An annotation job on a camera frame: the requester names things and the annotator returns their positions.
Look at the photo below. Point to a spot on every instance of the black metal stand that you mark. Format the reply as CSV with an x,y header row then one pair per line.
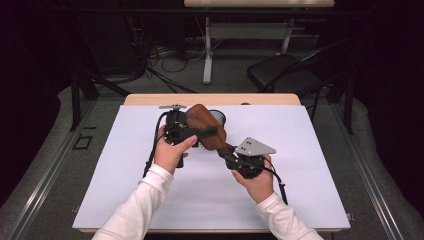
x,y
75,100

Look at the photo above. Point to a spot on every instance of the black folding chair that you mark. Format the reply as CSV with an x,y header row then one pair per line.
x,y
276,71

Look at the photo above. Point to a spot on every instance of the white table mat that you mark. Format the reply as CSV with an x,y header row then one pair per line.
x,y
116,150

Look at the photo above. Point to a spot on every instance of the wooden table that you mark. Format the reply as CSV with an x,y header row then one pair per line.
x,y
146,99

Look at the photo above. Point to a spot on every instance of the brown wooden scoop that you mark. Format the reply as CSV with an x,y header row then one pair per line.
x,y
203,116

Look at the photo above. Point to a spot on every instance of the person's left hand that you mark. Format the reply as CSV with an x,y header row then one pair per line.
x,y
168,155

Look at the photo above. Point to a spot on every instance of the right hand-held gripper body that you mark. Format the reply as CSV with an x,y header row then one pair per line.
x,y
253,148

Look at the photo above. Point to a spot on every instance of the black mesh cup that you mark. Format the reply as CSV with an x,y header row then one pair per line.
x,y
220,116

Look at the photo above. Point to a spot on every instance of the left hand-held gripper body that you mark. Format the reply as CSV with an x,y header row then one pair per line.
x,y
175,126

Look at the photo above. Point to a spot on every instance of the white-legged desk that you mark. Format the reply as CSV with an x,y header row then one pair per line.
x,y
208,50

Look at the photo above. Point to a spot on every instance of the metal floor rail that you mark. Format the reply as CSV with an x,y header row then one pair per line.
x,y
53,173
366,173

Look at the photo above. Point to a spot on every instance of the person's right hand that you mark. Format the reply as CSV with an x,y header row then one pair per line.
x,y
260,186

